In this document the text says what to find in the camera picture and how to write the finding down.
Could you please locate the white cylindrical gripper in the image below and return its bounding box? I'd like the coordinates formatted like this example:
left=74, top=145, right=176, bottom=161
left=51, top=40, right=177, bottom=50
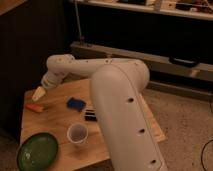
left=32, top=71, right=63, bottom=101

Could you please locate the wooden table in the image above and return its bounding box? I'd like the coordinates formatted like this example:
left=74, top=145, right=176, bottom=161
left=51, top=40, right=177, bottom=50
left=21, top=79, right=165, bottom=171

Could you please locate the black rectangular box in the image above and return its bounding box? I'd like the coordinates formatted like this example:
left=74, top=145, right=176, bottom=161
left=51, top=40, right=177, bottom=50
left=84, top=110, right=97, bottom=121

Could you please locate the orange pepper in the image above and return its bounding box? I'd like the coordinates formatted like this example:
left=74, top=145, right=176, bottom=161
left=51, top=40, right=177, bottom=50
left=25, top=104, right=44, bottom=113

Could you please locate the green plate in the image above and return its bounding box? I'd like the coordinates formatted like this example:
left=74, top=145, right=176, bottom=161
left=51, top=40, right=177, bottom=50
left=16, top=132, right=58, bottom=171

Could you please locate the blue sponge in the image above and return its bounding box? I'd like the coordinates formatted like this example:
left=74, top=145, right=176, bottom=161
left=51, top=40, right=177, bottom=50
left=67, top=97, right=86, bottom=112

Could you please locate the cluttered shelf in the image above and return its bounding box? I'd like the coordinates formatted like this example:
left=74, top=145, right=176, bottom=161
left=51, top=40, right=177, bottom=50
left=69, top=0, right=213, bottom=21

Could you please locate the black cable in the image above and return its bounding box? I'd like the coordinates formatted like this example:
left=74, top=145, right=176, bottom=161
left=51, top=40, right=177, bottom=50
left=200, top=99, right=213, bottom=171

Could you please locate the metal pole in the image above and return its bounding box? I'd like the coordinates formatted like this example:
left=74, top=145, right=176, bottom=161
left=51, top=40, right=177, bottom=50
left=74, top=0, right=84, bottom=44

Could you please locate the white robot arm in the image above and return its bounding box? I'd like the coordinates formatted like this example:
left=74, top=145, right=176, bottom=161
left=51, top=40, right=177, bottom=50
left=32, top=54, right=168, bottom=171

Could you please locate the grey case with handle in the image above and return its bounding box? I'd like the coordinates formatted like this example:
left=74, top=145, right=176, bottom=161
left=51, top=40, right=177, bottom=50
left=70, top=42, right=213, bottom=82

